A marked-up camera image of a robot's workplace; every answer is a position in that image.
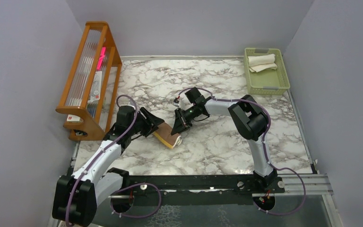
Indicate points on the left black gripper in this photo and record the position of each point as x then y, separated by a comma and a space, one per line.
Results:
149, 128

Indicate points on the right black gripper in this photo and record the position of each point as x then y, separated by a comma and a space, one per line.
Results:
181, 123

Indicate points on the yellow brown towel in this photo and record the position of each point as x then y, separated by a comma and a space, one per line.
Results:
163, 134

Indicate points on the white cream towel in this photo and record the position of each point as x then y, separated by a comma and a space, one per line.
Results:
260, 63

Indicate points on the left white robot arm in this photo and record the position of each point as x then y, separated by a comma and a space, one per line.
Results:
78, 196

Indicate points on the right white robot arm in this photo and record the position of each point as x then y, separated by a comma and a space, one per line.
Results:
251, 120

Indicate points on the small white red box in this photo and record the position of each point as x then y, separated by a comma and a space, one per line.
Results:
73, 118

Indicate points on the wooden shelf rack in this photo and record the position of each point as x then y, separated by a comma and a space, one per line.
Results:
97, 116

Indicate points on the green plastic basket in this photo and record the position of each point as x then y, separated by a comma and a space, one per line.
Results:
270, 81

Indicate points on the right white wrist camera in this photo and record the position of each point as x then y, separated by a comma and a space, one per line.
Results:
181, 103

